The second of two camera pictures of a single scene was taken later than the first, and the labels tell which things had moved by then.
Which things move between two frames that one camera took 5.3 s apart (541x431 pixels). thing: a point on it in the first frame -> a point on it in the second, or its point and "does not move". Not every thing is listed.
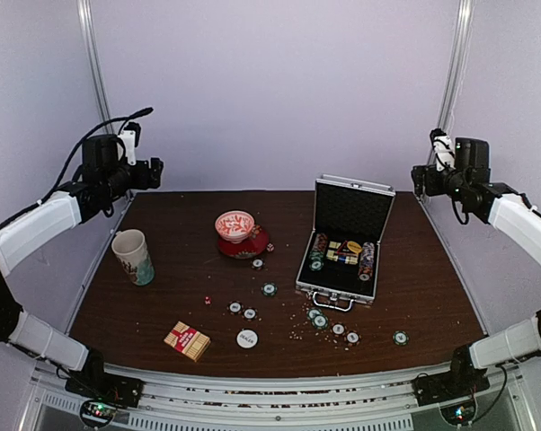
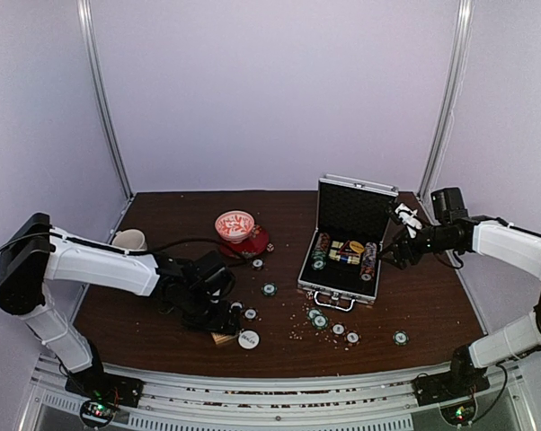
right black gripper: x=418 y=174 -> x=403 y=241
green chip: x=401 y=338 does not move
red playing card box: x=188 y=340 -> x=219 y=338
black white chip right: x=250 y=313 does not move
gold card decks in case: x=346 y=252 does not move
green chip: x=313 y=312 does not move
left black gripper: x=143 y=182 -> x=219 y=323
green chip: x=320 y=321 does not move
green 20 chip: x=269 y=289 does not move
